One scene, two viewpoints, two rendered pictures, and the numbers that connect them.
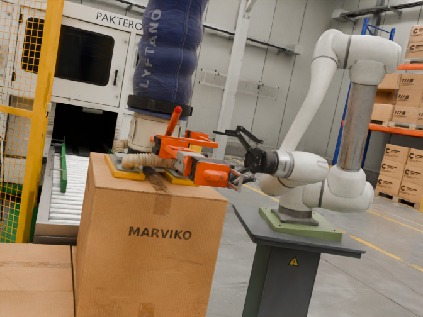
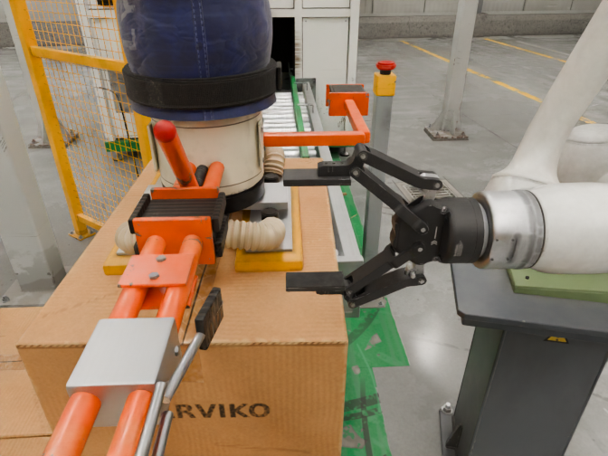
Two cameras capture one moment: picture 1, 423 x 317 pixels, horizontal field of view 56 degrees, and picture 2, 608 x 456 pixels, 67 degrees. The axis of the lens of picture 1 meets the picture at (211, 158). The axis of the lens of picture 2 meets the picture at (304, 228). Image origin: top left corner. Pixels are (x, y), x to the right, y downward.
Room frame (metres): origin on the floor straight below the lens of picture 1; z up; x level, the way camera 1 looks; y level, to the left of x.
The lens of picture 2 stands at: (0.79, -0.16, 1.34)
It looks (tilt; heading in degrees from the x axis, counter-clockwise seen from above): 30 degrees down; 19
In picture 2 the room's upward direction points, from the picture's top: straight up
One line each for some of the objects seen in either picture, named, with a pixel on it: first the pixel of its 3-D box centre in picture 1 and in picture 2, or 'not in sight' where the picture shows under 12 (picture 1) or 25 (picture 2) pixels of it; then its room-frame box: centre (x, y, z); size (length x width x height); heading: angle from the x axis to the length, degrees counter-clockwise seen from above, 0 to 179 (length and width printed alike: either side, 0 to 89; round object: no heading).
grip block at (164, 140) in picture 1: (170, 147); (182, 224); (1.19, 0.13, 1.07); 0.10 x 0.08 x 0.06; 111
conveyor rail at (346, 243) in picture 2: not in sight; (318, 150); (2.96, 0.50, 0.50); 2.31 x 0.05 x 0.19; 22
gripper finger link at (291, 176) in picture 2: (225, 133); (316, 176); (1.22, -0.03, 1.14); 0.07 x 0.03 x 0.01; 111
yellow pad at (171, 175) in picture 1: (174, 168); (270, 204); (1.46, 0.13, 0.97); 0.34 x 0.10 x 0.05; 21
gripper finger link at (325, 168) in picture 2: (233, 129); (342, 160); (1.23, -0.05, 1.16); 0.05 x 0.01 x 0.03; 111
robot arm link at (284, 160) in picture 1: (278, 163); (496, 229); (1.29, -0.22, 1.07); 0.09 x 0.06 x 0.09; 21
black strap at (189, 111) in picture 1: (160, 105); (204, 76); (1.42, 0.22, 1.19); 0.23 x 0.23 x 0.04
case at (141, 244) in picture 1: (140, 224); (228, 308); (1.41, 0.21, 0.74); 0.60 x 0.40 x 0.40; 20
